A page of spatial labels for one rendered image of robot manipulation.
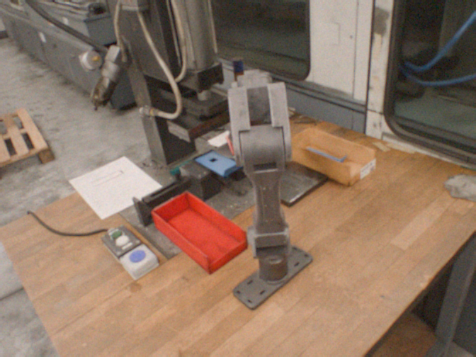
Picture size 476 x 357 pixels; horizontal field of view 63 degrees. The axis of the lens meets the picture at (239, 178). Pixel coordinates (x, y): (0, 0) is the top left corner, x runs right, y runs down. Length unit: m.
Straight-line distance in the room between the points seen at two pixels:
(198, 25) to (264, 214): 0.50
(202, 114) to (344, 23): 0.67
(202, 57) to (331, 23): 0.65
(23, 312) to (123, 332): 1.58
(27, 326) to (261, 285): 1.65
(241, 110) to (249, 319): 0.44
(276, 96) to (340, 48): 0.93
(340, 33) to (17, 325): 2.04
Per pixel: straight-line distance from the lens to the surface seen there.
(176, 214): 1.12
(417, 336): 1.70
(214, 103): 1.05
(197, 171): 1.14
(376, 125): 1.46
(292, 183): 1.15
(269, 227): 0.78
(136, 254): 0.99
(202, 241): 1.02
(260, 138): 0.61
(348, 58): 1.52
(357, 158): 1.26
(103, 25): 4.15
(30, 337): 2.30
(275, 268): 0.85
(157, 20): 1.05
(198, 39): 1.01
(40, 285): 1.10
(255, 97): 0.65
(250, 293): 0.88
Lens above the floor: 1.58
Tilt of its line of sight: 34 degrees down
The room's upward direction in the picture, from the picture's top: 8 degrees counter-clockwise
